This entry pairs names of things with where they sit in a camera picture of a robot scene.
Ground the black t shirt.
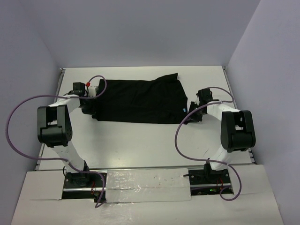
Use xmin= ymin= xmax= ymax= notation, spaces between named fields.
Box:
xmin=92 ymin=73 xmax=188 ymax=124

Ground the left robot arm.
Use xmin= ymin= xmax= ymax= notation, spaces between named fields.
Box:
xmin=37 ymin=82 xmax=98 ymax=187

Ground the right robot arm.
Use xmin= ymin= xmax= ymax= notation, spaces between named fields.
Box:
xmin=185 ymin=87 xmax=256 ymax=183

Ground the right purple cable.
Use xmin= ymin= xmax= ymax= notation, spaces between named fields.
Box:
xmin=175 ymin=86 xmax=242 ymax=202

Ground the purple cable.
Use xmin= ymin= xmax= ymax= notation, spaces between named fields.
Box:
xmin=175 ymin=86 xmax=242 ymax=202
xmin=7 ymin=75 xmax=108 ymax=209

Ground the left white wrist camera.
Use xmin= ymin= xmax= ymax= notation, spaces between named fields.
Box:
xmin=86 ymin=82 xmax=98 ymax=98

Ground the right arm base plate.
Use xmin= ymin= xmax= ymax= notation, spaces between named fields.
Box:
xmin=184 ymin=169 xmax=233 ymax=196

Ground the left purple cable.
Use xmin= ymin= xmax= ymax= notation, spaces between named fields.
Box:
xmin=7 ymin=75 xmax=108 ymax=209

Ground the aluminium table rail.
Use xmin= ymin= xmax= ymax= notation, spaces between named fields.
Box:
xmin=34 ymin=68 xmax=66 ymax=171

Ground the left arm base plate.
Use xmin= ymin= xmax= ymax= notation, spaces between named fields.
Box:
xmin=61 ymin=173 xmax=103 ymax=203

